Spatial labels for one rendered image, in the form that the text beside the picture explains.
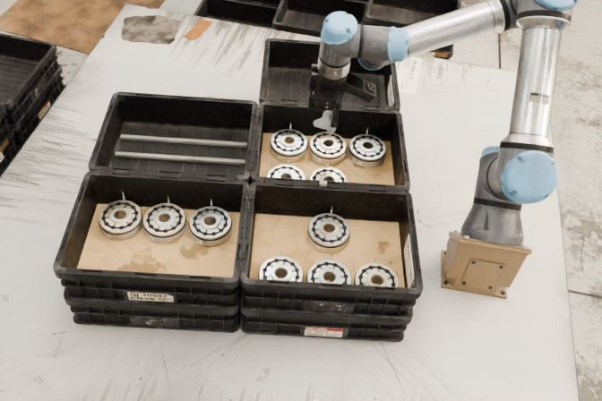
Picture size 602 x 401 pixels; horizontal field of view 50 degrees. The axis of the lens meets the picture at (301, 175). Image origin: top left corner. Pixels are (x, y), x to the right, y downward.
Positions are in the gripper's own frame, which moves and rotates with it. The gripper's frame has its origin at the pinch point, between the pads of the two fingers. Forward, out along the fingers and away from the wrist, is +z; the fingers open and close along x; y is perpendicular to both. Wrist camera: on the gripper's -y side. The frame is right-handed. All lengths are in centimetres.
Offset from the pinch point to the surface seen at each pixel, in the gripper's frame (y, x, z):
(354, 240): -6.4, 29.4, 9.3
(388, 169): -16.8, 4.5, 13.1
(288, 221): 10.1, 24.6, 10.0
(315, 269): 3.4, 40.3, 4.7
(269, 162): 16.1, 4.5, 13.1
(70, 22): 132, -158, 121
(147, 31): 64, -67, 36
